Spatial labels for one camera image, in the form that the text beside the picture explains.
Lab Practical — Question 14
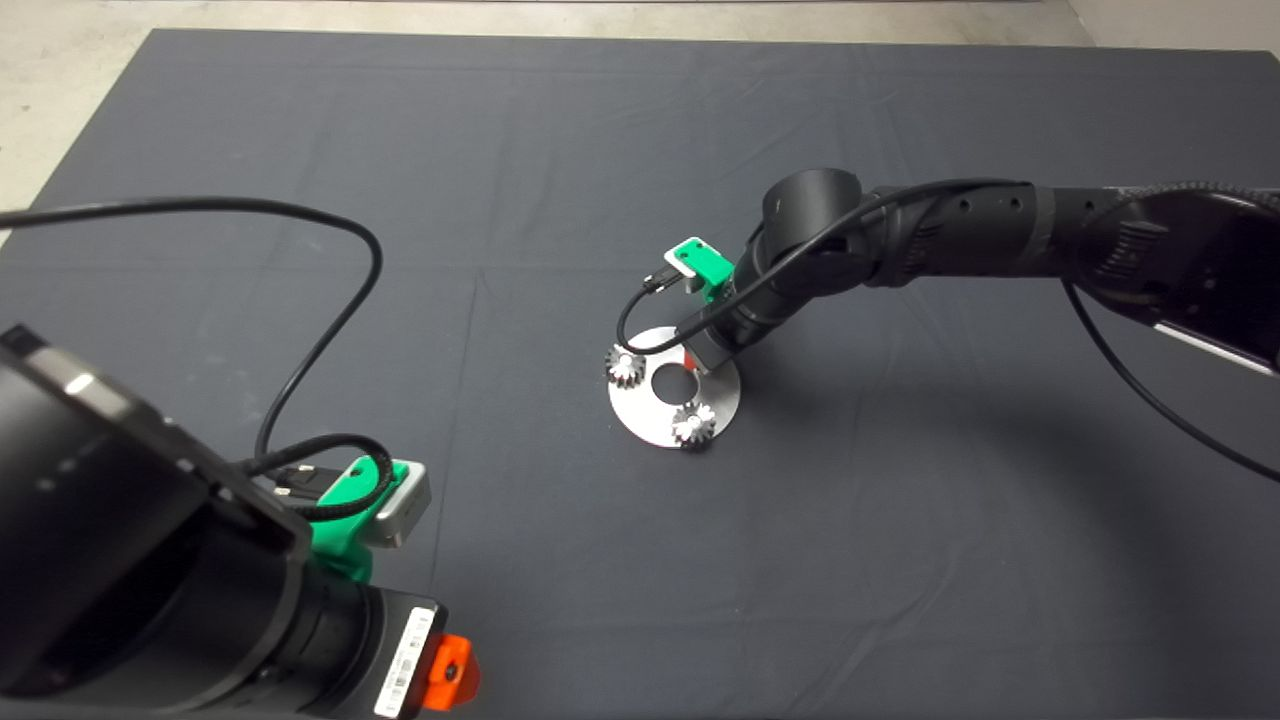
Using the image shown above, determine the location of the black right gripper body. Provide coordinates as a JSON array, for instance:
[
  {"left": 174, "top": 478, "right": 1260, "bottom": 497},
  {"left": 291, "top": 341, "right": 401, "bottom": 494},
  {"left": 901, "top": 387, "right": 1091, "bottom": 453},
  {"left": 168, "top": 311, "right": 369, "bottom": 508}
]
[{"left": 675, "top": 297, "right": 763, "bottom": 376}]

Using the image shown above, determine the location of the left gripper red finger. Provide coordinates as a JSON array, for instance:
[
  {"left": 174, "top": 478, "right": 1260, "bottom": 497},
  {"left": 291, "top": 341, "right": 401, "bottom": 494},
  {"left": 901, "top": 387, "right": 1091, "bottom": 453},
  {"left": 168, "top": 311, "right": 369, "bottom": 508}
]
[{"left": 428, "top": 633, "right": 481, "bottom": 711}]

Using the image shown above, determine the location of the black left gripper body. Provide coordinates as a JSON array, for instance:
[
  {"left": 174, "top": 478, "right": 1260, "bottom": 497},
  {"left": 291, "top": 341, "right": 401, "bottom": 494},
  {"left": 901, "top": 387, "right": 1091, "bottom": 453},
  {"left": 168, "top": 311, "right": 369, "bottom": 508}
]
[{"left": 358, "top": 587, "right": 448, "bottom": 720}]

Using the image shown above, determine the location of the small steel gear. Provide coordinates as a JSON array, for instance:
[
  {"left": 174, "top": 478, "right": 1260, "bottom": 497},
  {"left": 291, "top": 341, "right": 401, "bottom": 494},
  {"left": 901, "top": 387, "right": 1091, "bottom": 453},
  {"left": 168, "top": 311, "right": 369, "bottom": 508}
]
[
  {"left": 604, "top": 345, "right": 647, "bottom": 389},
  {"left": 670, "top": 401, "right": 717, "bottom": 450}
]

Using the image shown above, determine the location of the round metal plate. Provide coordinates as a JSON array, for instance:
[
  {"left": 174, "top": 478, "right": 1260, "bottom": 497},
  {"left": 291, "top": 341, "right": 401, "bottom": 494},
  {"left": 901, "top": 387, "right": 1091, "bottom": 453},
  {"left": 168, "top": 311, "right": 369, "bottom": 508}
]
[{"left": 607, "top": 326, "right": 742, "bottom": 449}]

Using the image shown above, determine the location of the dark grey table cloth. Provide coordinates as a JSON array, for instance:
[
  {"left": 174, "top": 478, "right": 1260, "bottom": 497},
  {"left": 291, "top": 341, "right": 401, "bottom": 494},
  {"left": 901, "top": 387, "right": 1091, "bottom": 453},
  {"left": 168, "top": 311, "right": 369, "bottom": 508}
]
[{"left": 0, "top": 28, "right": 1280, "bottom": 720}]

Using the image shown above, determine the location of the green right camera mount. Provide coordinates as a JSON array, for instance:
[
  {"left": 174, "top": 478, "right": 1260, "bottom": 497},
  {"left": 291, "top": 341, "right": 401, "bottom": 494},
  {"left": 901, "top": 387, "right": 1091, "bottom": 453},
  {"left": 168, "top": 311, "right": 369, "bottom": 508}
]
[{"left": 672, "top": 240, "right": 736, "bottom": 301}]

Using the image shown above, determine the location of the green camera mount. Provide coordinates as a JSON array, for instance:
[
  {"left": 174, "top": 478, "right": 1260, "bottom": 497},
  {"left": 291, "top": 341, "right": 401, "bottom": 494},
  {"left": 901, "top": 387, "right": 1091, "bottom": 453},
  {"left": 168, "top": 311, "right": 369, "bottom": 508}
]
[
  {"left": 672, "top": 240, "right": 736, "bottom": 301},
  {"left": 310, "top": 457, "right": 409, "bottom": 583}
]

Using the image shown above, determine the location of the black right camera cable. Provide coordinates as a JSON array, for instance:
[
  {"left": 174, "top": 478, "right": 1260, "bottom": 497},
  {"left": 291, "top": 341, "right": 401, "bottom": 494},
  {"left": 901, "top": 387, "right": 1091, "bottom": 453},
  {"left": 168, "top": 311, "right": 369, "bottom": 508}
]
[{"left": 616, "top": 178, "right": 1280, "bottom": 483}]

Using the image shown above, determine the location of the black camera cable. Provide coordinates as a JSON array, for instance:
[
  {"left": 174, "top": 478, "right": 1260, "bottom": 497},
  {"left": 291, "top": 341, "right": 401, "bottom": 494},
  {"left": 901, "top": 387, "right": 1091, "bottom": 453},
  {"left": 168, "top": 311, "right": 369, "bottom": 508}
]
[
  {"left": 0, "top": 196, "right": 393, "bottom": 523},
  {"left": 616, "top": 178, "right": 1280, "bottom": 483}
]

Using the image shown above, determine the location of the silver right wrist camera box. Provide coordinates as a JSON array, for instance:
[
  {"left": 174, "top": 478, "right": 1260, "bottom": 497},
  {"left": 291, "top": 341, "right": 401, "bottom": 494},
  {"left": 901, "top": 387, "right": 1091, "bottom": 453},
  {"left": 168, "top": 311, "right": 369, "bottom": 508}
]
[{"left": 663, "top": 237, "right": 711, "bottom": 279}]

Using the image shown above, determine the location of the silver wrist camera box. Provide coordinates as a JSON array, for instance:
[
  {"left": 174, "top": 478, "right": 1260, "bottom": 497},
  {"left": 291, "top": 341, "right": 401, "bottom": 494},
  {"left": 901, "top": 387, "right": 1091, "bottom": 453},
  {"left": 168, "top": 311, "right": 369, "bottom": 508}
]
[
  {"left": 365, "top": 462, "right": 432, "bottom": 550},
  {"left": 663, "top": 237, "right": 711, "bottom": 279}
]

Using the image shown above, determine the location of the green left camera mount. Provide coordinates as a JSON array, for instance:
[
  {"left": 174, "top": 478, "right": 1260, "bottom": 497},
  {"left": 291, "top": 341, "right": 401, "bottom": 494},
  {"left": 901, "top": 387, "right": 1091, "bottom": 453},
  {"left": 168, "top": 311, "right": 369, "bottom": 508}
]
[{"left": 310, "top": 457, "right": 409, "bottom": 583}]

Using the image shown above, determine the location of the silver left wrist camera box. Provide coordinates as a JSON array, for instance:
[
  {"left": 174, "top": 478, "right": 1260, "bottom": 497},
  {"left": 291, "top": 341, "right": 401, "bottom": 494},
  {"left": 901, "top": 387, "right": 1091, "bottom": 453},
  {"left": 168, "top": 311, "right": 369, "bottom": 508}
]
[{"left": 365, "top": 462, "right": 432, "bottom": 550}]

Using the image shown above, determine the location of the black left camera cable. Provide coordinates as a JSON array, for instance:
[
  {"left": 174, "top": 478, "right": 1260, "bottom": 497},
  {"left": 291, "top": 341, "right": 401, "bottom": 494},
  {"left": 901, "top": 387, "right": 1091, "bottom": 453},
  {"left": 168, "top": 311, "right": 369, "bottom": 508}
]
[{"left": 0, "top": 196, "right": 393, "bottom": 523}]

